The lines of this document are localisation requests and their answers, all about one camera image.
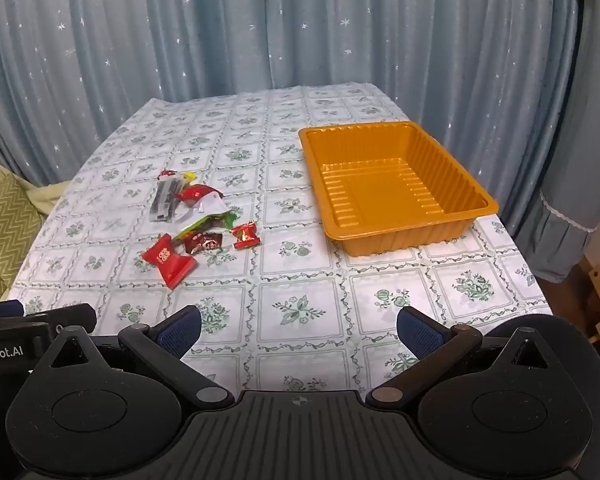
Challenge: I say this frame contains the dark red candy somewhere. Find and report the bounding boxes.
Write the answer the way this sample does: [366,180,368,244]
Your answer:
[183,231,224,256]

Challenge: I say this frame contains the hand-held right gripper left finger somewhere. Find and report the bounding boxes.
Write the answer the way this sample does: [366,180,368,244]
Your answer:
[40,306,236,413]

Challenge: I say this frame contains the black striped snack packet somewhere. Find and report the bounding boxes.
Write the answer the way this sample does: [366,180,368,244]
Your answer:
[149,175,182,223]

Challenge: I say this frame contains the green zigzag cushion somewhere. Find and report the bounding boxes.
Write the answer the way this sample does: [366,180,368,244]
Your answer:
[0,160,46,306]

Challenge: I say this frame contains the orange plastic tray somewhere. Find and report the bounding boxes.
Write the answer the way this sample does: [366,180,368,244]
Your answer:
[298,121,501,258]

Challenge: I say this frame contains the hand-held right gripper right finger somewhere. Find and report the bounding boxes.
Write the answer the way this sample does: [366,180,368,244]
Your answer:
[366,306,568,409]

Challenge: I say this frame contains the blue curtain with lace trim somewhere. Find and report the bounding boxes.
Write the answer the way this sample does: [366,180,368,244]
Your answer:
[510,0,600,283]

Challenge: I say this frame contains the large red candy packet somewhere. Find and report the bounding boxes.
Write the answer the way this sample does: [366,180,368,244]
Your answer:
[141,233,198,290]

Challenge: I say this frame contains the blue star curtain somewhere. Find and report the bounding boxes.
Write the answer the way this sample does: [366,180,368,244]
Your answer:
[0,0,588,241]

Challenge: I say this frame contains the cream blanket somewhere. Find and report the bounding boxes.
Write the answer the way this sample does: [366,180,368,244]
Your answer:
[25,180,70,218]

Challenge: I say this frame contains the floral tablecloth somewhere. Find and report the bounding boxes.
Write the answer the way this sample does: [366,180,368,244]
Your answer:
[10,85,553,396]

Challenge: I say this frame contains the green snack packet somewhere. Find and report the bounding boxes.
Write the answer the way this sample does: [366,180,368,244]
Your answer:
[175,212,238,241]

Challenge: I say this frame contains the red white snack packet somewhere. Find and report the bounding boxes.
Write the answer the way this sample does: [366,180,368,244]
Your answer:
[174,185,224,208]

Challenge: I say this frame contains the small red gold candy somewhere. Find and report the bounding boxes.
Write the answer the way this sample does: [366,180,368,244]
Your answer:
[231,222,262,250]

